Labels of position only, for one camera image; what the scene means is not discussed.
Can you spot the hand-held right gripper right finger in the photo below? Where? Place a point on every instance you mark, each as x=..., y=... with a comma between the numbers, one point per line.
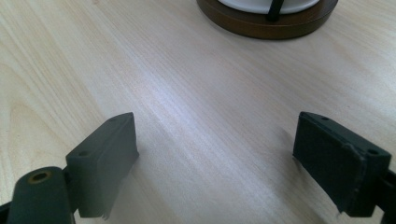
x=330, y=161

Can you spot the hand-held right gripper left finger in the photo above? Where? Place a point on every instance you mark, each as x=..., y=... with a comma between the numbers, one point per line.
x=102, y=168

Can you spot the brown and black cup holder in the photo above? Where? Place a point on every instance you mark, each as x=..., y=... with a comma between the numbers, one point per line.
x=267, y=28

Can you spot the stack of white paper cups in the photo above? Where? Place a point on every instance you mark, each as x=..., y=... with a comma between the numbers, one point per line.
x=243, y=5

